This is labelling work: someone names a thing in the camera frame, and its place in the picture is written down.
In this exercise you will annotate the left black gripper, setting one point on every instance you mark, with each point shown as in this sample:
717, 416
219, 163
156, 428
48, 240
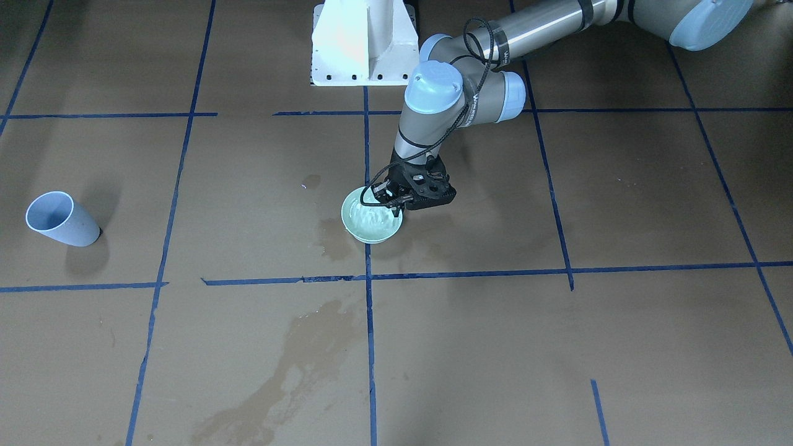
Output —
400, 178

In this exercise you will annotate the green plastic bowl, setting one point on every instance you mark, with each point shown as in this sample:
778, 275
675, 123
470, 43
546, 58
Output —
369, 224

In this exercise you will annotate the blue plastic cup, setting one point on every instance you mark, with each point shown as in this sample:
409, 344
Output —
59, 217

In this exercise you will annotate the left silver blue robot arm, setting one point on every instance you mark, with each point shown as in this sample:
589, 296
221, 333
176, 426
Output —
463, 81

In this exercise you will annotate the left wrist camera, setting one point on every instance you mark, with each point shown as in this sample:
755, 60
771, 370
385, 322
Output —
391, 194

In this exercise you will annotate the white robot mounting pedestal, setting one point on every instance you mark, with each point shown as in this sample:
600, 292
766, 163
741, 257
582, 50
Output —
364, 43

